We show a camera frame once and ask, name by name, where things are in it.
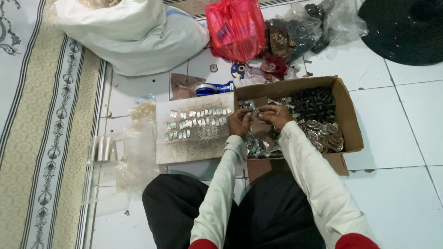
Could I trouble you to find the brown cardboard box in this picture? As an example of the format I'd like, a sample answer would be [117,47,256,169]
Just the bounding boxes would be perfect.
[234,75,364,176]

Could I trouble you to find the clear bag of dark parts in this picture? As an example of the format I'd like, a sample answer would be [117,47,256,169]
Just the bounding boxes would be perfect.
[266,0,369,59]

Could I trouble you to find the person's black trousers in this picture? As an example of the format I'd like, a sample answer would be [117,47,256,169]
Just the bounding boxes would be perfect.
[142,169,327,249]

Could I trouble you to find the person's right hand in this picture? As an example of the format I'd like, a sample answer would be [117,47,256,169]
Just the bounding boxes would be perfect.
[257,105,295,130]

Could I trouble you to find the person's left hand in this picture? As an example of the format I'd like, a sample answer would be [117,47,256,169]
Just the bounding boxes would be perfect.
[227,108,255,139]

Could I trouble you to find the white stained board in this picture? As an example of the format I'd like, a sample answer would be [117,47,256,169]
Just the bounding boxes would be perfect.
[155,92,236,165]

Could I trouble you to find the heap of cloth scraps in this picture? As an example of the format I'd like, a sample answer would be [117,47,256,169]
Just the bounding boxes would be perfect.
[231,55,298,87]

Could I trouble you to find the rows of assembled metal clips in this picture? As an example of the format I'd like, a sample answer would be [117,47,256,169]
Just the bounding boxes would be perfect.
[165,107,232,142]

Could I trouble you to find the heap of small metal clips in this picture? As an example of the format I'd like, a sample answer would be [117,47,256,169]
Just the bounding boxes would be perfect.
[238,97,302,160]

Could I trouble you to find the red plastic bag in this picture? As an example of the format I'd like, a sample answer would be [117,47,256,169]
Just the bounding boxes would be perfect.
[205,0,266,63]

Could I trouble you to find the clear plastic bags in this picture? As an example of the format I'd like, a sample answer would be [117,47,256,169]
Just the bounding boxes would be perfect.
[87,94,167,216]

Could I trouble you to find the patterned carpet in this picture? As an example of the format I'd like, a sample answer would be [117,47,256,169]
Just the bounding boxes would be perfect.
[0,0,106,249]

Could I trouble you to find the large white sack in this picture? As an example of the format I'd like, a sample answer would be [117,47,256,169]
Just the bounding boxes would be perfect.
[50,0,210,77]

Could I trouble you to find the brown patterned cloth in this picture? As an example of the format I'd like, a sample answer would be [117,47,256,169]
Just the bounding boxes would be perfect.
[265,28,297,63]

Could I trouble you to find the heap of round metal discs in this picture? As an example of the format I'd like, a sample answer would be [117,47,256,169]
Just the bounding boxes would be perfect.
[298,119,344,154]

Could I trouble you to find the blue tape dispenser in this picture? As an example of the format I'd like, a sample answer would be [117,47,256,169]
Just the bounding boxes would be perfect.
[195,80,235,97]

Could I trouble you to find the brown paper scrap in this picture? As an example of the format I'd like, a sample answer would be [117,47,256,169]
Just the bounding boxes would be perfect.
[170,73,207,101]

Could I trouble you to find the heap of black plastic parts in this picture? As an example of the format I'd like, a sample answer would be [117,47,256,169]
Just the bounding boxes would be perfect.
[290,86,336,124]

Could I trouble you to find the black round disc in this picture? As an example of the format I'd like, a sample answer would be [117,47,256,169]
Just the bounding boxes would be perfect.
[357,0,443,66]

